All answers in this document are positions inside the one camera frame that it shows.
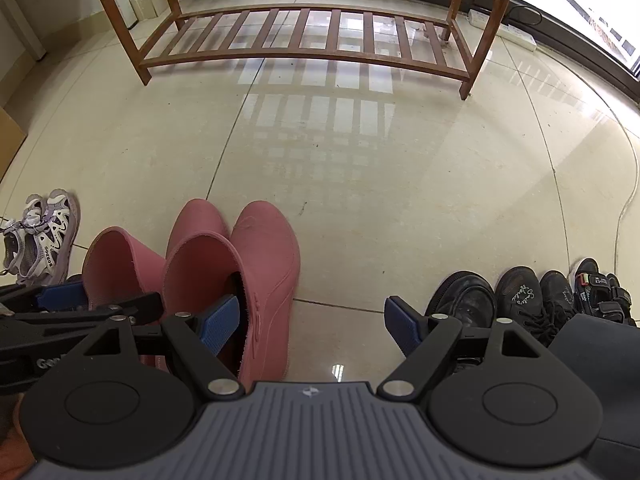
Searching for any wooden cabinet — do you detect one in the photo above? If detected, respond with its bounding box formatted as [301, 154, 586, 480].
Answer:
[0, 107, 27, 181]

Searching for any black strap sandal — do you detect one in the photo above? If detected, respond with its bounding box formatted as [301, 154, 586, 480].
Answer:
[572, 258, 638, 326]

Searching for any black cable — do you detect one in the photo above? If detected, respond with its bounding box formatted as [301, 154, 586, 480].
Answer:
[505, 5, 543, 27]

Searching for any black leather shoe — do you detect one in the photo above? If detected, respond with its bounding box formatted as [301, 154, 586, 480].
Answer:
[495, 266, 548, 346]
[425, 271, 497, 361]
[539, 270, 577, 331]

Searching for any wooden shoe rack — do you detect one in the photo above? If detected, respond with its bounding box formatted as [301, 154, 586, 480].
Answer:
[82, 0, 526, 101]

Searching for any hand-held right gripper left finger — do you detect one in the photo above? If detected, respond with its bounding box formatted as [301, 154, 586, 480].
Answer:
[75, 295, 248, 402]

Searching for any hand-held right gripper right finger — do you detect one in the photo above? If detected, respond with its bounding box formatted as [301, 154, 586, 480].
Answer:
[376, 296, 556, 402]

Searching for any white cabinet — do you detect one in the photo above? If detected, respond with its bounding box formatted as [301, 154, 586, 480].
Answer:
[0, 0, 48, 61]

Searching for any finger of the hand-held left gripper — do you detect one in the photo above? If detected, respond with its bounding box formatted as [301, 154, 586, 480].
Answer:
[0, 280, 91, 317]
[50, 291, 163, 330]

